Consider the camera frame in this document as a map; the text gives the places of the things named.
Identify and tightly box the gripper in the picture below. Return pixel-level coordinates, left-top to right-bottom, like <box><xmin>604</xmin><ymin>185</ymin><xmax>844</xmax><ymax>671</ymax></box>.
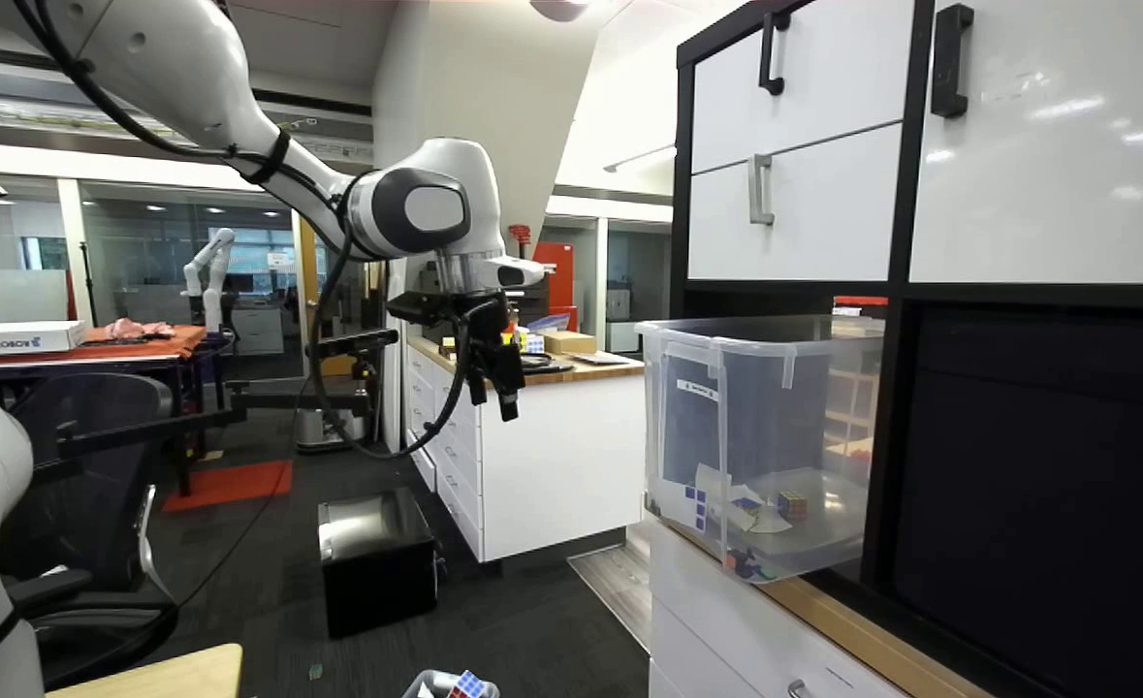
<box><xmin>453</xmin><ymin>293</ymin><xmax>525</xmax><ymax>424</ymax></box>

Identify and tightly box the white island cabinet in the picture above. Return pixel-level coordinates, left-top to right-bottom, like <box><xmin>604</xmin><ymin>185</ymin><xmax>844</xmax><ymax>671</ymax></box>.
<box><xmin>403</xmin><ymin>333</ymin><xmax>650</xmax><ymax>564</ymax></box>

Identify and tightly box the red cabinet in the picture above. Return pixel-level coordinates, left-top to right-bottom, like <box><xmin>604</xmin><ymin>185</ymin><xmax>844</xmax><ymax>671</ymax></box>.
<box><xmin>532</xmin><ymin>241</ymin><xmax>578</xmax><ymax>333</ymax></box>

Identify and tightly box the clear plastic storage bin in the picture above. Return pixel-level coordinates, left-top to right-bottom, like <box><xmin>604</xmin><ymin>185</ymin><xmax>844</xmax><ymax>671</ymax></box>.
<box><xmin>634</xmin><ymin>314</ymin><xmax>888</xmax><ymax>586</ymax></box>

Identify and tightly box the black and white cabinet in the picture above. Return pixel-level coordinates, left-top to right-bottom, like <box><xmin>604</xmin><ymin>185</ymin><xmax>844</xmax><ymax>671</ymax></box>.
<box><xmin>668</xmin><ymin>0</ymin><xmax>1143</xmax><ymax>698</ymax></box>

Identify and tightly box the white cabinet door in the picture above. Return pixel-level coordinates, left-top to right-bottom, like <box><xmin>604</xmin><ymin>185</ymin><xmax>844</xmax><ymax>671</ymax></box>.
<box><xmin>908</xmin><ymin>0</ymin><xmax>1143</xmax><ymax>286</ymax></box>

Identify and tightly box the black box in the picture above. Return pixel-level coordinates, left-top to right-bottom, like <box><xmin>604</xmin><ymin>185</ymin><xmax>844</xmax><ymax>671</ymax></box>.
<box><xmin>316</xmin><ymin>487</ymin><xmax>441</xmax><ymax>640</ymax></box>

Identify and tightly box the red floor mat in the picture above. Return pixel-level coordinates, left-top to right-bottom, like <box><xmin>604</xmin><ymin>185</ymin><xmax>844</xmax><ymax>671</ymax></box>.
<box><xmin>161</xmin><ymin>459</ymin><xmax>295</xmax><ymax>514</ymax></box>

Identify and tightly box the small dark toy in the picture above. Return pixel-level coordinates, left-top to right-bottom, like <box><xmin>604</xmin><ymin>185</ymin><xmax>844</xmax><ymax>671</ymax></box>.
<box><xmin>724</xmin><ymin>548</ymin><xmax>778</xmax><ymax>584</ymax></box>

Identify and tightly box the dark table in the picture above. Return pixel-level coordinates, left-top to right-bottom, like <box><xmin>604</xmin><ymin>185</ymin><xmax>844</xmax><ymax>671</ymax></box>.
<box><xmin>0</xmin><ymin>330</ymin><xmax>238</xmax><ymax>497</ymax></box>

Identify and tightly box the white base drawer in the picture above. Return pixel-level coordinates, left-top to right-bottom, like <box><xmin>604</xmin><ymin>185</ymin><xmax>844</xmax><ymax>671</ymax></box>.
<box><xmin>648</xmin><ymin>522</ymin><xmax>911</xmax><ymax>698</ymax></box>

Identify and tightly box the orange cloth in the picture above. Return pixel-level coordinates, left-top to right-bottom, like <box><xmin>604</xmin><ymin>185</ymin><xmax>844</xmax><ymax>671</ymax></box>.
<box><xmin>0</xmin><ymin>324</ymin><xmax>209</xmax><ymax>368</ymax></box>

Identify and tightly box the pink cloth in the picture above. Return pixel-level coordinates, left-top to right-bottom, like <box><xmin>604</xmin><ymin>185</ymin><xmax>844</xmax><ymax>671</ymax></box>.
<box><xmin>104</xmin><ymin>317</ymin><xmax>177</xmax><ymax>343</ymax></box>

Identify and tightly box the black office chair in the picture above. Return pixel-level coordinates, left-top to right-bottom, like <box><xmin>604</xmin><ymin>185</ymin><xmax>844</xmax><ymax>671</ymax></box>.
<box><xmin>0</xmin><ymin>372</ymin><xmax>182</xmax><ymax>691</ymax></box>

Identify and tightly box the light wooden table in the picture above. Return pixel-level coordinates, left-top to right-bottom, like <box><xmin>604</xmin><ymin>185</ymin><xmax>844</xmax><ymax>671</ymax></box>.
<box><xmin>44</xmin><ymin>642</ymin><xmax>245</xmax><ymax>698</ymax></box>

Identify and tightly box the white flat box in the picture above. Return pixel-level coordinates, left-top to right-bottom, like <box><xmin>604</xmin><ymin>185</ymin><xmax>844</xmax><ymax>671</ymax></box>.
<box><xmin>0</xmin><ymin>320</ymin><xmax>88</xmax><ymax>358</ymax></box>

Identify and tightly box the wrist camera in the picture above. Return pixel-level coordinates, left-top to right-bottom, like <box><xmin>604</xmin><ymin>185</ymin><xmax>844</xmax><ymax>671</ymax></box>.
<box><xmin>385</xmin><ymin>290</ymin><xmax>475</xmax><ymax>328</ymax></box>

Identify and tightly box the silver drawer handle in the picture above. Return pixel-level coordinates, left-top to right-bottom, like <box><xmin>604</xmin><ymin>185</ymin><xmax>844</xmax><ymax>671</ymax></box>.
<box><xmin>747</xmin><ymin>153</ymin><xmax>777</xmax><ymax>227</ymax></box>

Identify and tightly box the white drawer with silver handle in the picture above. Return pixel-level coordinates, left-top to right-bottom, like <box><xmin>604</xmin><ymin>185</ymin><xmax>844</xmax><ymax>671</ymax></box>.
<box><xmin>686</xmin><ymin>123</ymin><xmax>905</xmax><ymax>283</ymax></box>

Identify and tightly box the black drawer handle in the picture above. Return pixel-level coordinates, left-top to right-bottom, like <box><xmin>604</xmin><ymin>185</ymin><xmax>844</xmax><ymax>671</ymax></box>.
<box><xmin>759</xmin><ymin>10</ymin><xmax>793</xmax><ymax>97</ymax></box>

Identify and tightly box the white drawer with black handle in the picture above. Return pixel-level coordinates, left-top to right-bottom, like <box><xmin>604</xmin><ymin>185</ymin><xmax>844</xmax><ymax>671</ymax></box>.
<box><xmin>691</xmin><ymin>0</ymin><xmax>917</xmax><ymax>176</ymax></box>

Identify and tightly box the black door handle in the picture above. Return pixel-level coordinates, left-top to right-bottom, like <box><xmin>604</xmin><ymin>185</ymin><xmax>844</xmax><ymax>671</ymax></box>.
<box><xmin>930</xmin><ymin>3</ymin><xmax>976</xmax><ymax>120</ymax></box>

